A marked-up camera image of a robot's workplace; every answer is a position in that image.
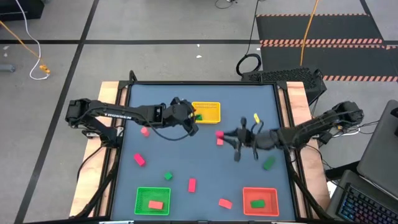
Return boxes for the yellow plastic basket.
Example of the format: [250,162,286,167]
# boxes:
[192,101,221,124]

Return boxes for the black perforated computer case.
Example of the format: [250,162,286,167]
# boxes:
[241,67,328,105]

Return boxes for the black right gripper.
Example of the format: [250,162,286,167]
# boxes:
[223,125,259,150]

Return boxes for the black floor mat orange stripes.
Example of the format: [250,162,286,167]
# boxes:
[255,13,398,83]

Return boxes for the laptop with lit keyboard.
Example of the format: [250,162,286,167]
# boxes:
[325,169,398,224]

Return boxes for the long green block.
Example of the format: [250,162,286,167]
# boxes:
[262,156,277,171]

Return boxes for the orange floor cable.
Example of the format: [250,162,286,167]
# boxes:
[0,20,51,75]

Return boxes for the black box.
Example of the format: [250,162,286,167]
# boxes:
[0,0,45,22]

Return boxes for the wooden table side board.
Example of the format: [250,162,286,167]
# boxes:
[279,81,331,215]
[68,80,129,218]

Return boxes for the white floor cable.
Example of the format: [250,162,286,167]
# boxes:
[14,0,51,81]

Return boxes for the black hanging cable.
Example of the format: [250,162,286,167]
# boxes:
[235,0,262,77]

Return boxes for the green plastic basket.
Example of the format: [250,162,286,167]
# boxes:
[134,186,172,216]

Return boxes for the yellow hanging cable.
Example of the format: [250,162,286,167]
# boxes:
[299,0,320,67]

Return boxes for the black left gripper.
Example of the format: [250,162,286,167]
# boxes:
[161,96,200,137]

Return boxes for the orange-red plastic basket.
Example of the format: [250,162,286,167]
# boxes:
[242,187,280,217]

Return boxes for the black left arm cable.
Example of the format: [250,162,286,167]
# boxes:
[148,123,191,142]

